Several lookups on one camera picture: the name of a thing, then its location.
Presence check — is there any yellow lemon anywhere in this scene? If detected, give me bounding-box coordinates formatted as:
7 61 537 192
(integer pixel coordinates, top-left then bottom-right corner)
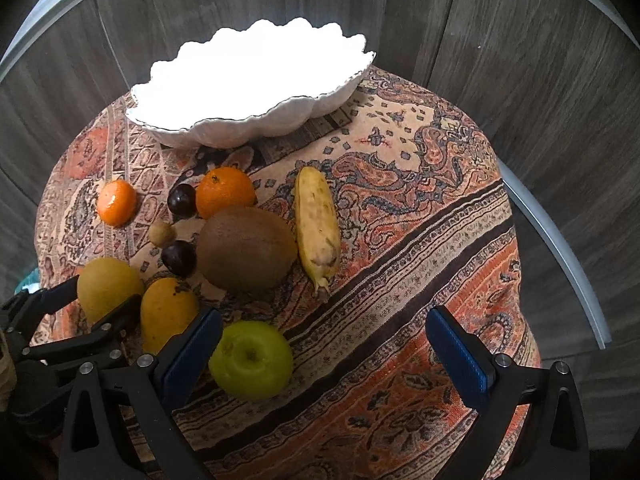
77 258 144 326

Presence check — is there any yellow mango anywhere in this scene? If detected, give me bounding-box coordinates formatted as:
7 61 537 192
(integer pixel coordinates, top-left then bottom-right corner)
140 278 200 354

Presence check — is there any dark plum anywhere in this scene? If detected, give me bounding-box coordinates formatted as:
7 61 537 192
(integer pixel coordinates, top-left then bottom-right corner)
160 240 196 278
167 183 196 219

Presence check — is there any small tan round fruit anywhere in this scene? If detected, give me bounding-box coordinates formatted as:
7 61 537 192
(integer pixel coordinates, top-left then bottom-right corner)
148 220 177 248

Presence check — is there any green apple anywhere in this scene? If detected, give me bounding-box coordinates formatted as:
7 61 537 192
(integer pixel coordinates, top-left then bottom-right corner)
208 321 294 401

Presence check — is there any brown kiwi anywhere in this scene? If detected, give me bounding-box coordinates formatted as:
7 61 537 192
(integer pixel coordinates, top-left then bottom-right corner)
196 206 297 292

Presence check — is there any small yellow banana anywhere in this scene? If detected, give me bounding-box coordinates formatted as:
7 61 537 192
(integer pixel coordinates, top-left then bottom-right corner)
294 166 341 304

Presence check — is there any blue glass dish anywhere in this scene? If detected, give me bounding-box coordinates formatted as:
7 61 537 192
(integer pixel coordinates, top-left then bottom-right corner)
14 268 41 294

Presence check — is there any small orange tangerine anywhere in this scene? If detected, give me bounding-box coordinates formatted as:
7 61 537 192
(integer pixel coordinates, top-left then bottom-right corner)
96 179 137 228

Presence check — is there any large orange tangerine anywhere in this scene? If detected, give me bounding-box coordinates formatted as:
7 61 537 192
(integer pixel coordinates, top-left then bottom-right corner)
195 167 257 219

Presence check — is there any patterned paisley tablecloth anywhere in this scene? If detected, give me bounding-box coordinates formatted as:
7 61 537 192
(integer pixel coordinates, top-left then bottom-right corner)
35 68 540 479

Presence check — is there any white scalloped bowl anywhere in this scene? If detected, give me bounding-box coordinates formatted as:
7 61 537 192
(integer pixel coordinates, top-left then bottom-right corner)
126 18 376 150

